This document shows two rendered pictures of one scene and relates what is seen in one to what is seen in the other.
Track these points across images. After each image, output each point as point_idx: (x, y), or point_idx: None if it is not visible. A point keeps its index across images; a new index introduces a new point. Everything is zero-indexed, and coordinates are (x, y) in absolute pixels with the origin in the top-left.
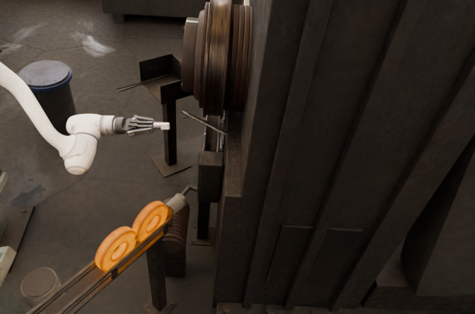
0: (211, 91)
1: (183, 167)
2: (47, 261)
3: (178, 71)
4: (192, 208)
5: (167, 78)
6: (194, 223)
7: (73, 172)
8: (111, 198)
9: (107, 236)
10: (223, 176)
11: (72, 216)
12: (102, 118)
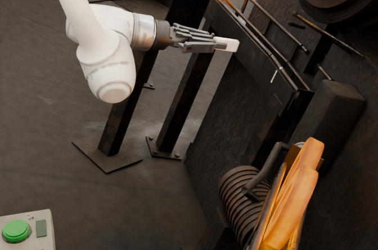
0: None
1: (131, 161)
2: None
3: None
4: (170, 223)
5: (144, 0)
6: (183, 246)
7: (107, 97)
8: (26, 201)
9: (301, 174)
10: (355, 123)
11: None
12: (137, 15)
